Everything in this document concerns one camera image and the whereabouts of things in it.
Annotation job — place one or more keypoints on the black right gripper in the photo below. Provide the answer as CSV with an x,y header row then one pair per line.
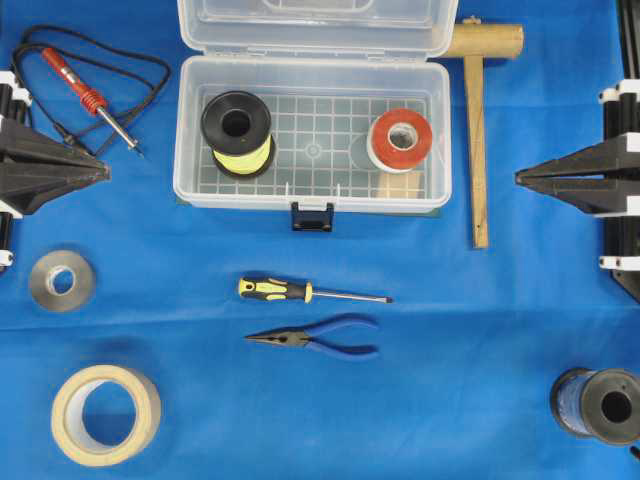
x,y
615,199

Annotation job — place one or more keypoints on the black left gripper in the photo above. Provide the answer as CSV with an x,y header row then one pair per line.
x,y
25,189

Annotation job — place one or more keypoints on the clear plastic tool box lid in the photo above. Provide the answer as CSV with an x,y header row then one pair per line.
x,y
415,30

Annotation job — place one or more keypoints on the clear plastic tool box base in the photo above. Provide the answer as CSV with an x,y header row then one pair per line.
x,y
321,110

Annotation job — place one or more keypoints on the black tool box latch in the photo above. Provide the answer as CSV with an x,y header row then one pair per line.
x,y
312,220

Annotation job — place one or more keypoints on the grey tape roll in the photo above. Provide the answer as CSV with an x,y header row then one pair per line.
x,y
62,281

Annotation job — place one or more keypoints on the wooden mallet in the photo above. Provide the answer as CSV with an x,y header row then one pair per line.
x,y
474,41

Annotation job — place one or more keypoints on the blue table cloth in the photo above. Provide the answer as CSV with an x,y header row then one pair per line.
x,y
449,381

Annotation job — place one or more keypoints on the small wooden block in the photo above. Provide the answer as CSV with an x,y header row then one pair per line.
x,y
399,186

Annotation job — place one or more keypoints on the red tape roll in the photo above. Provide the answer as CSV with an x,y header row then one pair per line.
x,y
399,140

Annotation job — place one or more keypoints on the beige masking tape roll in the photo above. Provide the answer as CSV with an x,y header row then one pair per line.
x,y
104,415

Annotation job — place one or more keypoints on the yellow black screwdriver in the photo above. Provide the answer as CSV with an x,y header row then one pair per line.
x,y
271,289

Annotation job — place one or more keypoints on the red handle soldering iron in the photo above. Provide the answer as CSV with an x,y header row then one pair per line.
x,y
90,98

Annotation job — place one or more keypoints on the yellow wire black spool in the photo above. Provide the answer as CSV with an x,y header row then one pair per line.
x,y
236,125

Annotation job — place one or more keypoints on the blue wire black spool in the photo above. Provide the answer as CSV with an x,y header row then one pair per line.
x,y
598,404

